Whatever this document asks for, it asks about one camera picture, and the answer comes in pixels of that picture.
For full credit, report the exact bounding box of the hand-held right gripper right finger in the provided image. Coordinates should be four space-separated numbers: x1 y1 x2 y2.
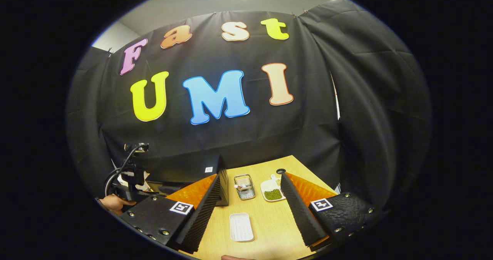
280 172 380 251

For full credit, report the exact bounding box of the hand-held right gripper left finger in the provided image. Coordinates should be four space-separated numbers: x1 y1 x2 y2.
119 173 223 253

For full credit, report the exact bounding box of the black electric oven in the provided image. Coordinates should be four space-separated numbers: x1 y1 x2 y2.
144 154 229 206

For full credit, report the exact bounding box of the white toaster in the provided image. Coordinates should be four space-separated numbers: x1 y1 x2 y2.
117 171 150 191

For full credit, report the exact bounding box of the white divided bean plate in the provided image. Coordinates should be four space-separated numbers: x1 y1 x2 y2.
260 174 286 202

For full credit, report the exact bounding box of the white rectangular tray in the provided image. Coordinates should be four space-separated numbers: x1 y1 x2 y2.
229 213 255 242

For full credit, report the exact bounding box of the black backdrop cloth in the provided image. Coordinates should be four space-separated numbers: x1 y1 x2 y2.
65 0 432 210

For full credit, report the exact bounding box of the metal wire basket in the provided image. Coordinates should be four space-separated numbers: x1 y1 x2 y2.
234 174 256 201

